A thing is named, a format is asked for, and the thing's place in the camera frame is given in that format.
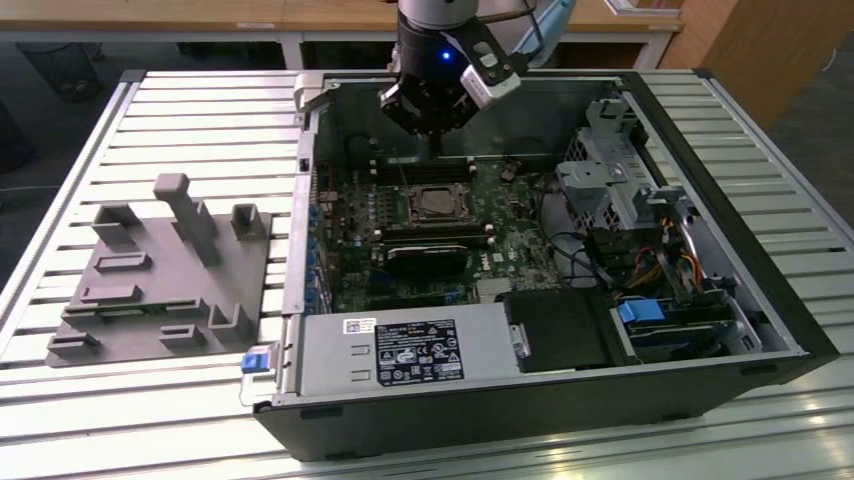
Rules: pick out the white-latched RAM slot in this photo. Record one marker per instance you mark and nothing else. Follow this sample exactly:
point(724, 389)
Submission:
point(427, 173)
point(421, 162)

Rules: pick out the blue case latch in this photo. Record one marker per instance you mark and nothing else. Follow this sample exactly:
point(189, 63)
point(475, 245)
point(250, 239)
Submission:
point(255, 363)

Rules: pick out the black fan shroud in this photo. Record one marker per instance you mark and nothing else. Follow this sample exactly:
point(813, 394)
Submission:
point(568, 330)

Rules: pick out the wooden desk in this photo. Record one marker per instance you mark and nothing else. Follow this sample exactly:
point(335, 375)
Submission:
point(201, 12)

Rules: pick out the black open PC case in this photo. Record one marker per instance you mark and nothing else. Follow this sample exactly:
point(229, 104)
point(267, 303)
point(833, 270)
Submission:
point(467, 425)

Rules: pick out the green motherboard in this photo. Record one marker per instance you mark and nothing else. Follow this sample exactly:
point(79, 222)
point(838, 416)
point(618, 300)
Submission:
point(521, 235)

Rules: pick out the gray power supply unit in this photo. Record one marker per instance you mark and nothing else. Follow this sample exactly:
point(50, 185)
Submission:
point(334, 360)

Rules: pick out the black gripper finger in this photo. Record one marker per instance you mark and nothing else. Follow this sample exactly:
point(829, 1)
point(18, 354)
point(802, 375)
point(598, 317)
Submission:
point(410, 107)
point(457, 110)

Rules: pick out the silver chipset heat sink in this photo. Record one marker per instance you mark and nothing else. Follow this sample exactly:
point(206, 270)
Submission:
point(495, 289)

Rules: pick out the blue disk carrier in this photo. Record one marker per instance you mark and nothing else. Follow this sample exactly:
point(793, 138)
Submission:
point(641, 312)

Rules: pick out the wooden cabinet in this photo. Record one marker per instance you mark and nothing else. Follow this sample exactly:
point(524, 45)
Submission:
point(748, 50)

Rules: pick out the pale blue teach pendant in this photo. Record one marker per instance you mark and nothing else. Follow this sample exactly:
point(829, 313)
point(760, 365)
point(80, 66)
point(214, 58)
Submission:
point(550, 20)

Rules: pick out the gray parts rack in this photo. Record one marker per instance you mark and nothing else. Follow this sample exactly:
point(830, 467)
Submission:
point(167, 280)

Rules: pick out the metal drive cage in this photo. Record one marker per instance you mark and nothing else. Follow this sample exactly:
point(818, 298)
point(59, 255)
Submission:
point(601, 200)

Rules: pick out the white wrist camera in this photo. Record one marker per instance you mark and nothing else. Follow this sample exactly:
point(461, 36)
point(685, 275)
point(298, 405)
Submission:
point(494, 90)

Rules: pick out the round coin battery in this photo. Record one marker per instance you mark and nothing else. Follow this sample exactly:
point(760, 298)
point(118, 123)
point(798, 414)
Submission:
point(507, 170)

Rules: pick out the CPU socket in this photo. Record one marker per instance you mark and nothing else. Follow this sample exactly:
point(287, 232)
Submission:
point(473, 216)

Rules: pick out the white document tray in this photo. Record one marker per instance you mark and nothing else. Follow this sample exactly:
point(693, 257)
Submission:
point(641, 5)

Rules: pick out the black waste bin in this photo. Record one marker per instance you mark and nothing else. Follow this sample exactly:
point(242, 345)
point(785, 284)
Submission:
point(60, 70)

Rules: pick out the black graphics card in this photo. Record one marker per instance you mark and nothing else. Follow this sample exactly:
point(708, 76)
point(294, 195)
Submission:
point(427, 262)

